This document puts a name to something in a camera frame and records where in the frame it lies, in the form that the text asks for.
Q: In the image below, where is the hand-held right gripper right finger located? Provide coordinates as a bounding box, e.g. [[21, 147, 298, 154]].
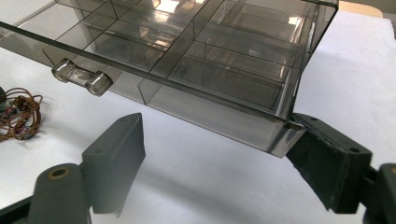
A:
[[285, 112, 374, 215]]

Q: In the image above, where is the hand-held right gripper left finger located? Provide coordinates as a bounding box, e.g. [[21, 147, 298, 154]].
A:
[[81, 112, 147, 217]]

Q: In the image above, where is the brown cord beaded necklace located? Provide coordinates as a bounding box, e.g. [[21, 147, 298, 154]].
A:
[[0, 87, 44, 143]]

